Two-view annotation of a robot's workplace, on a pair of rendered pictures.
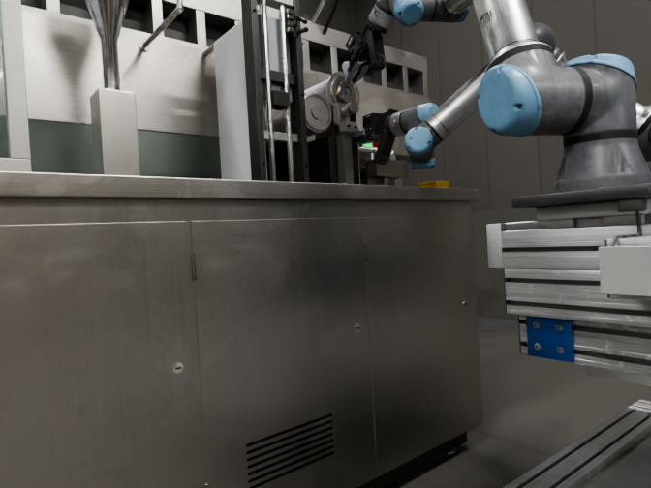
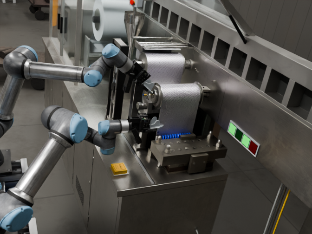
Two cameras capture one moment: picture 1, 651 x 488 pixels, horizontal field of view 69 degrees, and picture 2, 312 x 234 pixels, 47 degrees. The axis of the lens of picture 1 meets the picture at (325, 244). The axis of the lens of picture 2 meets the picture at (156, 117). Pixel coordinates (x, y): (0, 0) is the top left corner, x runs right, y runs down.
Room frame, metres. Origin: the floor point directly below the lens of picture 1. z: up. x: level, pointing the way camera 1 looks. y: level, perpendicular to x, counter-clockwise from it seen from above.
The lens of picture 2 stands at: (2.00, -1.87, 2.05)
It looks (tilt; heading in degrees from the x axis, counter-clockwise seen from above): 27 degrees down; 101
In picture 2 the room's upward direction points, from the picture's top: 9 degrees clockwise
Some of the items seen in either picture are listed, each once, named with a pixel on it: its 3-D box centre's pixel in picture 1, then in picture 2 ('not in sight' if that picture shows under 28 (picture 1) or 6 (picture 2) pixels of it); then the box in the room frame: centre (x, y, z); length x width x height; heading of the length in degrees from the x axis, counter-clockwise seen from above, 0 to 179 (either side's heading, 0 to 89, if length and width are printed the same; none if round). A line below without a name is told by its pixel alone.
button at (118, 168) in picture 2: (434, 186); (119, 168); (1.54, -0.36, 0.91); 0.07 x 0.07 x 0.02; 39
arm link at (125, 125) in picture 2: (400, 123); (123, 126); (1.51, -0.26, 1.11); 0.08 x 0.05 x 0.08; 129
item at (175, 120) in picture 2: (335, 141); (177, 121); (1.76, -0.06, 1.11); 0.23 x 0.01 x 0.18; 39
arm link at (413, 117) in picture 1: (420, 119); (109, 127); (1.45, -0.31, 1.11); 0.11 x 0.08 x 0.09; 39
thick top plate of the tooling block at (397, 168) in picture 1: (354, 175); (188, 149); (1.86, -0.13, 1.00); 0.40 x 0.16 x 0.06; 39
